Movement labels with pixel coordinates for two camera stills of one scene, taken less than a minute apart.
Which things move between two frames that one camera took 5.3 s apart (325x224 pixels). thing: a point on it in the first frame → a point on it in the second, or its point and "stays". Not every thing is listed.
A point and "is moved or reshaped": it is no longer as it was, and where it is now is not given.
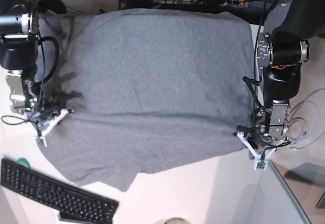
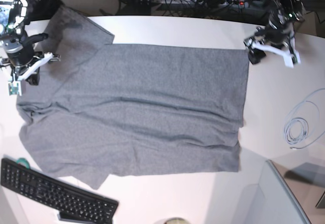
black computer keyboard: [73, 204] stays
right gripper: [254, 135] → [271, 33]
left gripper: [49, 109] → [21, 52]
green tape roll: [24, 161] stays
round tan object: [176, 220] stays
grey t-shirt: [149, 89] is moved or reshaped
